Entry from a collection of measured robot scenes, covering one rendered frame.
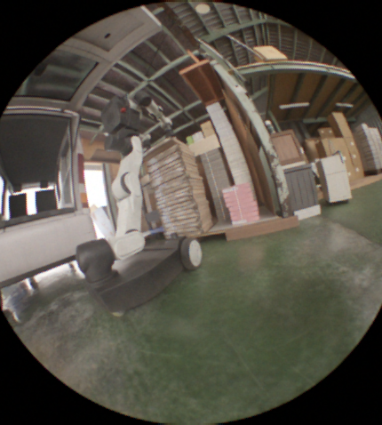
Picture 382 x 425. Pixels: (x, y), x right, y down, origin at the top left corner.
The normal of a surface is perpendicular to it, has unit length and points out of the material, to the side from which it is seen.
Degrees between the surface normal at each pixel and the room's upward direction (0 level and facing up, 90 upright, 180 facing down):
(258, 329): 0
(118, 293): 90
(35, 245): 89
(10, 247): 86
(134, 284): 90
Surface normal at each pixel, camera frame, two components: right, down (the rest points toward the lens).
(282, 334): -0.26, -0.96
